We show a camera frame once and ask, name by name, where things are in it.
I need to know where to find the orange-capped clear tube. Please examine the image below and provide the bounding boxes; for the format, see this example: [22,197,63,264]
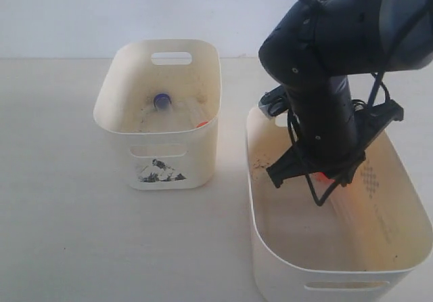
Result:
[313,173,356,225]
[189,106,209,128]

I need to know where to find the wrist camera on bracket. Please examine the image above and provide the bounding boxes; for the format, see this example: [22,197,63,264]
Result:
[258,85,292,120]

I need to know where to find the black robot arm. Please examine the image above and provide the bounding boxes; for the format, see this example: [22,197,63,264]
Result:
[258,0,432,187]

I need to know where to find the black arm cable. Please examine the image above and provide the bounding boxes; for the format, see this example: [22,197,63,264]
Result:
[275,0,433,207]

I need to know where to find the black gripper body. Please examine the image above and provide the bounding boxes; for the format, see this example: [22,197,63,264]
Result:
[291,100,404,177]

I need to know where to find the blue-capped clear tube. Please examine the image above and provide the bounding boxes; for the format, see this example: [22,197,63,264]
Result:
[150,93,177,130]

